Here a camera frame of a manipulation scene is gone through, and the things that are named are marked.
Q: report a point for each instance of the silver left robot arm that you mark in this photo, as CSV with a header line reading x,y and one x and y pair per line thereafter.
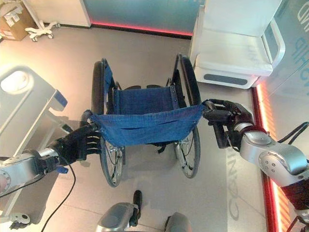
x,y
23,166

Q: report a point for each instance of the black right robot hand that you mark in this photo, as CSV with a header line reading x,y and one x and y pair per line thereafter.
x,y
227,116

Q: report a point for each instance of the white wheeled stand base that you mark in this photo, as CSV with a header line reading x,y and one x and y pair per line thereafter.
x,y
42,27

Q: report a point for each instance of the bed caster wheel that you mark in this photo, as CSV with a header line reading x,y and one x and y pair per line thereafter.
x,y
18,220

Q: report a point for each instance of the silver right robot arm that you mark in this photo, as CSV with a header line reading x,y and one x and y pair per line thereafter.
x,y
270,157

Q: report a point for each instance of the red floor light strip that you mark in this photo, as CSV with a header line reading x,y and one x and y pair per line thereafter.
x,y
142,27

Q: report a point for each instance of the white medical cabinet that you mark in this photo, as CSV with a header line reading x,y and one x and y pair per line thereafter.
x,y
239,46

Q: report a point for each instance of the blue fabric wheelchair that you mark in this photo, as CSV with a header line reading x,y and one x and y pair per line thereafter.
x,y
144,116

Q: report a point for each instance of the silver robot leg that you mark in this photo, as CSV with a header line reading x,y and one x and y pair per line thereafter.
x,y
177,223
120,216

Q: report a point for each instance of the brown cardboard box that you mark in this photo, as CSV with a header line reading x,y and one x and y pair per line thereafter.
x,y
15,20

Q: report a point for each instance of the silver robot right leg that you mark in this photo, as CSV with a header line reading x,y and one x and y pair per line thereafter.
x,y
177,223

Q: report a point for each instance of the silver robot left leg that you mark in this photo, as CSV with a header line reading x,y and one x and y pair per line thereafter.
x,y
120,216

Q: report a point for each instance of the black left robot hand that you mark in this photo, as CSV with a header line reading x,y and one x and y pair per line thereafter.
x,y
74,142

